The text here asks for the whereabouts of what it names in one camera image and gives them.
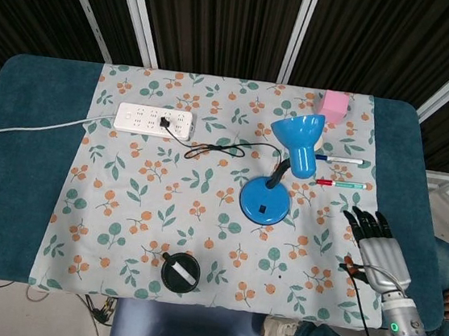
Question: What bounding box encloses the teal table cover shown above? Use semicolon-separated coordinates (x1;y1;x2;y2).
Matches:
0;51;449;336

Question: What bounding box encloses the black curtain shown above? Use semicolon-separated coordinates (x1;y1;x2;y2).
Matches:
0;0;449;174

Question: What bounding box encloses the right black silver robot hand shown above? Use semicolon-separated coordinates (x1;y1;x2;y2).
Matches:
335;205;420;297

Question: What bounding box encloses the blue capped white marker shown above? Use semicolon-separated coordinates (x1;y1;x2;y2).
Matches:
314;153;366;167

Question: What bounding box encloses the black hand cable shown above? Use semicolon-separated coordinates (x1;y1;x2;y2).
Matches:
345;271;387;336

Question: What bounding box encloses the red capped green marker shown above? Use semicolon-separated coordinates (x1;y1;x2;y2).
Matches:
314;177;372;193

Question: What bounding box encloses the black floor plug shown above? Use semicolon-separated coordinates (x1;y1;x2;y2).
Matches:
81;293;118;327

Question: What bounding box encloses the blue desk lamp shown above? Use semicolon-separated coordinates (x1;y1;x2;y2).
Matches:
236;106;328;231

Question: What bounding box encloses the black lamp power cord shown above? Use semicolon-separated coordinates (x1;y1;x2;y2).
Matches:
154;115;290;176

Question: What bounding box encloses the black round pen cup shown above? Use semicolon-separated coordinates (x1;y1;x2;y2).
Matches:
158;251;203;296

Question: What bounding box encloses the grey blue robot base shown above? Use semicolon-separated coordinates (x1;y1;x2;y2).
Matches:
107;296;286;336

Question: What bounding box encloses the floral tablecloth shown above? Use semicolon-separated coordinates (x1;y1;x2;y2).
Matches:
27;57;409;330

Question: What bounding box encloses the white sneaker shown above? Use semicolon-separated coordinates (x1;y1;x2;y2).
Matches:
260;313;300;336

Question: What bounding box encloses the white power strip cable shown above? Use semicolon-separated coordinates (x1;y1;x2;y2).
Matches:
0;105;118;160

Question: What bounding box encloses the white power strip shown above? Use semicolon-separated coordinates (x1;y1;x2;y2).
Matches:
113;101;197;142

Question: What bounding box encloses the pink box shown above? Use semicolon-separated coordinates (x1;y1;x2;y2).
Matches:
315;88;351;127

